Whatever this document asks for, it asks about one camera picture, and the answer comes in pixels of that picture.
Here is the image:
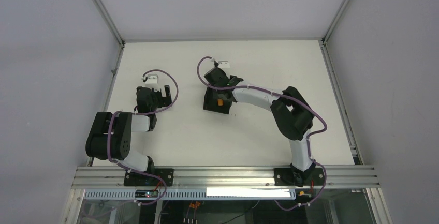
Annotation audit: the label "aluminium front rail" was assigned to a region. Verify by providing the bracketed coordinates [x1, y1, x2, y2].
[71, 165, 380, 189]

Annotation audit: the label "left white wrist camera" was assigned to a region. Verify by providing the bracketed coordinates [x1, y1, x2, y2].
[143, 74, 160, 92]

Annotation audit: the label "aluminium frame post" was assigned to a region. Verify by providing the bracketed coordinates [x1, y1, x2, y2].
[319, 0, 363, 166]
[92, 0, 125, 111]

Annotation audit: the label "small electronics board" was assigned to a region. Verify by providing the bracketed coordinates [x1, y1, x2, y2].
[135, 190, 159, 198]

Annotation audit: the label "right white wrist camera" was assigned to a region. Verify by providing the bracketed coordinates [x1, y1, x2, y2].
[213, 60, 230, 69]

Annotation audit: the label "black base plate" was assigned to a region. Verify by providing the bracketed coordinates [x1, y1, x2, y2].
[123, 168, 174, 187]
[273, 168, 325, 187]

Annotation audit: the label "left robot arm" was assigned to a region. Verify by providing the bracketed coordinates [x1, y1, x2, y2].
[85, 85, 172, 174]

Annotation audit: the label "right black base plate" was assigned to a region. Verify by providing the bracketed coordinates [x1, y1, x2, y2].
[273, 168, 325, 187]

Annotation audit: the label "white slotted cable duct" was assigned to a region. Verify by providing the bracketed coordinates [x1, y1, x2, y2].
[84, 187, 296, 201]

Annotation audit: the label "right aluminium frame post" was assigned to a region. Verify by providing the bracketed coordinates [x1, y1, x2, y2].
[319, 0, 363, 166]

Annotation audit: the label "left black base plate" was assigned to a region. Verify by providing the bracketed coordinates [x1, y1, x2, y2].
[123, 168, 174, 187]

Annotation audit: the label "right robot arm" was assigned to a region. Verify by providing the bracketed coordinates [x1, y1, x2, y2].
[203, 67, 316, 187]

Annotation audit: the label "left aluminium frame post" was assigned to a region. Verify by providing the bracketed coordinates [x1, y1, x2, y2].
[92, 0, 125, 111]

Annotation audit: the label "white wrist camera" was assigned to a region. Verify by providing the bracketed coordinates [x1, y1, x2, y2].
[213, 60, 230, 69]
[143, 74, 160, 92]

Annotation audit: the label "black plastic bin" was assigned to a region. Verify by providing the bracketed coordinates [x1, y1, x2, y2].
[203, 77, 237, 114]

